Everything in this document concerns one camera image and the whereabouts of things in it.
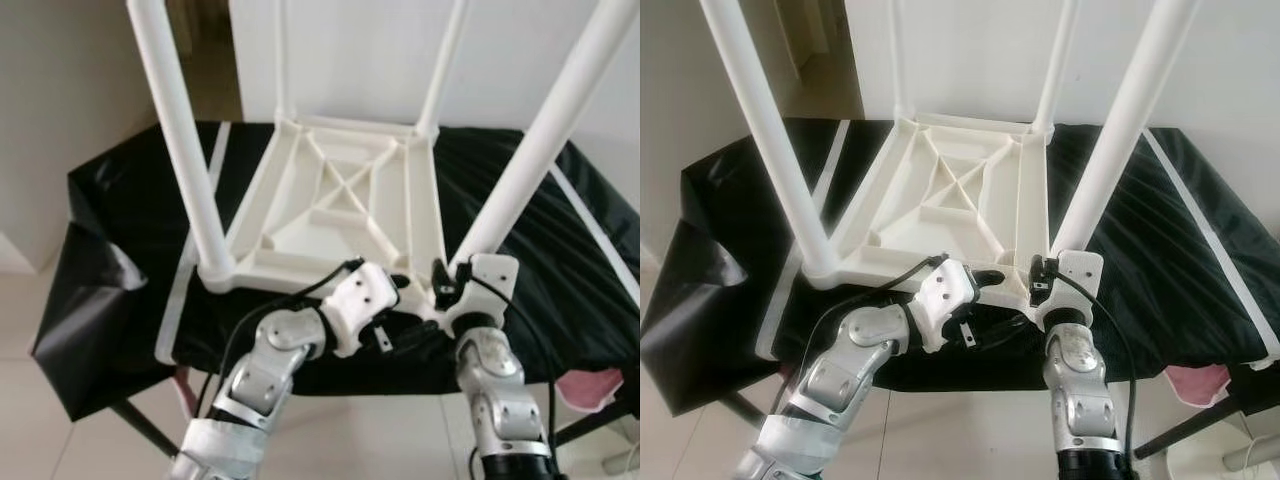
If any black metal stand leg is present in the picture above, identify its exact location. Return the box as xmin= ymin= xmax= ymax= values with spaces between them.
xmin=553 ymin=393 xmax=641 ymax=448
xmin=714 ymin=390 xmax=773 ymax=428
xmin=1133 ymin=390 xmax=1263 ymax=463
xmin=108 ymin=400 xmax=183 ymax=461

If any pink cloth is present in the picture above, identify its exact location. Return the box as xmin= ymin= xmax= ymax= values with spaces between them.
xmin=1163 ymin=362 xmax=1235 ymax=408
xmin=174 ymin=365 xmax=201 ymax=418
xmin=553 ymin=367 xmax=625 ymax=413

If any white plastic table leg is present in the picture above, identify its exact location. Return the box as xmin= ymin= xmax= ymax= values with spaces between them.
xmin=698 ymin=0 xmax=845 ymax=293
xmin=448 ymin=0 xmax=641 ymax=271
xmin=269 ymin=0 xmax=299 ymax=128
xmin=1031 ymin=0 xmax=1083 ymax=138
xmin=884 ymin=0 xmax=918 ymax=125
xmin=125 ymin=0 xmax=238 ymax=295
xmin=414 ymin=0 xmax=471 ymax=141
xmin=1048 ymin=0 xmax=1203 ymax=261

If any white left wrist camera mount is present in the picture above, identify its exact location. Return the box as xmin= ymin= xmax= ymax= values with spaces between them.
xmin=908 ymin=257 xmax=983 ymax=355
xmin=320 ymin=261 xmax=403 ymax=360

